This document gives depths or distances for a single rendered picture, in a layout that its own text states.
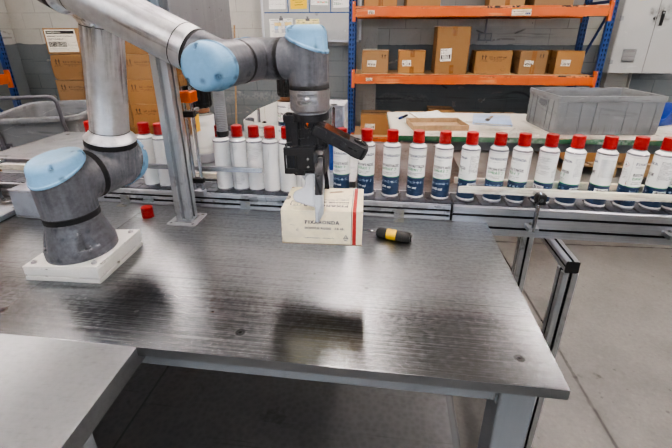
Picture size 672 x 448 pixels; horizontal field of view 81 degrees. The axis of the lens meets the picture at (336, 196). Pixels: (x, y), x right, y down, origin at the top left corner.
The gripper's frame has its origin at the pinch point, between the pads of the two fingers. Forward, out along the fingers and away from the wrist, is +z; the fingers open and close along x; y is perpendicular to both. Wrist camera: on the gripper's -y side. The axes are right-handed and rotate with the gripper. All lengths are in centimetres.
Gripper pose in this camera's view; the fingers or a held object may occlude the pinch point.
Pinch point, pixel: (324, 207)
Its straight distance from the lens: 83.4
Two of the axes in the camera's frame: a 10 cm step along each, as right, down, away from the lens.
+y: -10.0, -0.1, 0.8
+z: 0.2, 9.2, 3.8
